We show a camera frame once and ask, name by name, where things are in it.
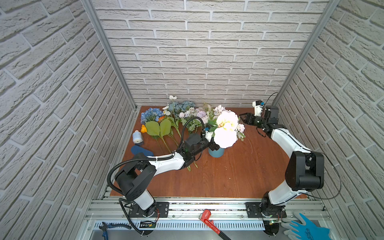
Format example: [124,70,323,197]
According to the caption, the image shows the orange small flower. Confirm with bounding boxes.
[141,125,148,134]

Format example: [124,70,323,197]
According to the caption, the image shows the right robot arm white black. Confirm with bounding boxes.
[240,102,326,218]

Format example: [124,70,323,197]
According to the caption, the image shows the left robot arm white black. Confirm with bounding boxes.
[107,117,220,236]

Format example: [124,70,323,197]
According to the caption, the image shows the blue work glove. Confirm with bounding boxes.
[294,213,331,240]

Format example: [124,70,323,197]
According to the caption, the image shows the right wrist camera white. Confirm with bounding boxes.
[252,100,264,117]

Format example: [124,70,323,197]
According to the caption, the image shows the aluminium mounting rail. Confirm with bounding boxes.
[85,197,332,231]

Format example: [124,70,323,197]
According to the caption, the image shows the red pipe wrench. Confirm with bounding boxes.
[200,209,231,240]

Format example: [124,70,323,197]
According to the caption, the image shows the lilac white flower bouquet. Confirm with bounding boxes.
[179,107,209,133]

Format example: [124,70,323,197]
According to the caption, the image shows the white tape roll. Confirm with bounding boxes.
[132,130,144,146]

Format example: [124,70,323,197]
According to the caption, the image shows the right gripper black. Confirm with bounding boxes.
[240,113,268,130]

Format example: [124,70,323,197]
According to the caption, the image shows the white poppy flower stem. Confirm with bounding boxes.
[163,95,182,136]

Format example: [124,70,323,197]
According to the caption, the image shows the dusty blue hydrangea flower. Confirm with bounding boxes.
[168,101,196,115]

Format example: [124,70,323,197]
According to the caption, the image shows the peach rose flower stem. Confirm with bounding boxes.
[206,110,241,149]

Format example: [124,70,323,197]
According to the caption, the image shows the pink white hydrangea bouquet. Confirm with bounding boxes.
[206,104,247,142]

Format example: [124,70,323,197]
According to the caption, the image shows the blue ceramic vase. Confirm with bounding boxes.
[209,148,225,158]

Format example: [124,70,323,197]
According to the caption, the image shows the blue handled pliers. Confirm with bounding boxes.
[99,222,132,240]

